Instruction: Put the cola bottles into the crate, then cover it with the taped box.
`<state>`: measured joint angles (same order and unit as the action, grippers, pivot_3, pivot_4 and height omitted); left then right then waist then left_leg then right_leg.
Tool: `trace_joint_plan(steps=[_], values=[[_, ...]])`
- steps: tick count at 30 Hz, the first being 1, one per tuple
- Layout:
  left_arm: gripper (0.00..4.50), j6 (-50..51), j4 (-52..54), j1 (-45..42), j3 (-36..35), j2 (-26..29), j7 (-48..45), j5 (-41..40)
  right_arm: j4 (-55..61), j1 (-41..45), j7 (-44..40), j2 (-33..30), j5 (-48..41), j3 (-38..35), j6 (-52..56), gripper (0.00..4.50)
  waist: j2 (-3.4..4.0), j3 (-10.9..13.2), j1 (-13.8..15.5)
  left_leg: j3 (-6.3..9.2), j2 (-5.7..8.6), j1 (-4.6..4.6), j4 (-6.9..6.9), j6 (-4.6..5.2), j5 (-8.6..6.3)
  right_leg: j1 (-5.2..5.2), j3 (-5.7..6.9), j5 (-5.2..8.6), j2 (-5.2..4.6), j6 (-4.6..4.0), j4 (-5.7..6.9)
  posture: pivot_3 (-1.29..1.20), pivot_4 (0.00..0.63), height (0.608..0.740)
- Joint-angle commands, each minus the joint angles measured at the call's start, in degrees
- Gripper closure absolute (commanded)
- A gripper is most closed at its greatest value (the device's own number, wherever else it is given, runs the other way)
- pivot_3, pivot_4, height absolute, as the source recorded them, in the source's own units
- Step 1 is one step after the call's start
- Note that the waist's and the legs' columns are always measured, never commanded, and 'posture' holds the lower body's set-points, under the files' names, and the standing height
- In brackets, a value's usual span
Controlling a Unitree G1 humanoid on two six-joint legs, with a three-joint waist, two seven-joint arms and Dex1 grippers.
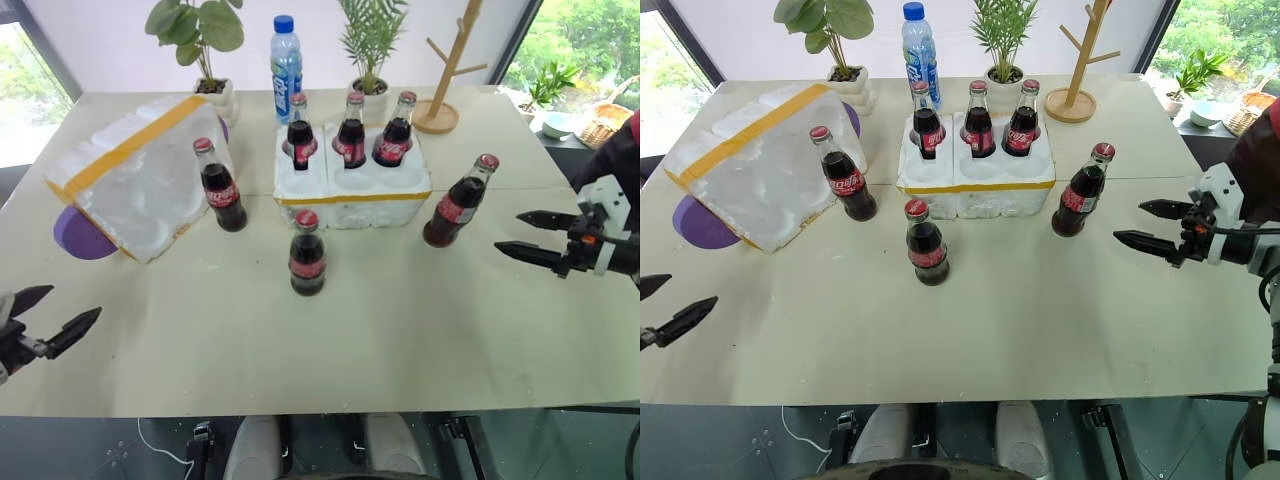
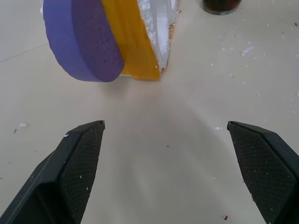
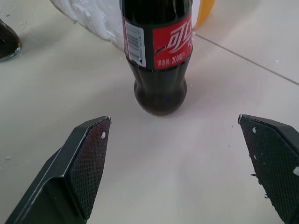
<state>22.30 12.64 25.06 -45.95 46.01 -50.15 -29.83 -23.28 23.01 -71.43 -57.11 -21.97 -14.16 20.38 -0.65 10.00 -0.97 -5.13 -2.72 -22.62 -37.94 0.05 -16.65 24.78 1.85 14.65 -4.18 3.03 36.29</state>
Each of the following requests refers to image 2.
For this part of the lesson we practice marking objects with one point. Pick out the purple foam disc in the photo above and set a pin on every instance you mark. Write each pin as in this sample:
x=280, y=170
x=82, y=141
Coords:
x=88, y=42

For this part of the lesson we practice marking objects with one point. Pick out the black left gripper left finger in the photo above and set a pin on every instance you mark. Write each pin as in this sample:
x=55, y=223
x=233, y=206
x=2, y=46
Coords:
x=70, y=172

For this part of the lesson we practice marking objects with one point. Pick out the dark glass jar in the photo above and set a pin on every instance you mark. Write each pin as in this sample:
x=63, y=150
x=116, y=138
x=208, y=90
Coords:
x=221, y=6

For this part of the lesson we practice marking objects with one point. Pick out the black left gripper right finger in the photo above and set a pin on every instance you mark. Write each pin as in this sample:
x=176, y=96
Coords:
x=264, y=168

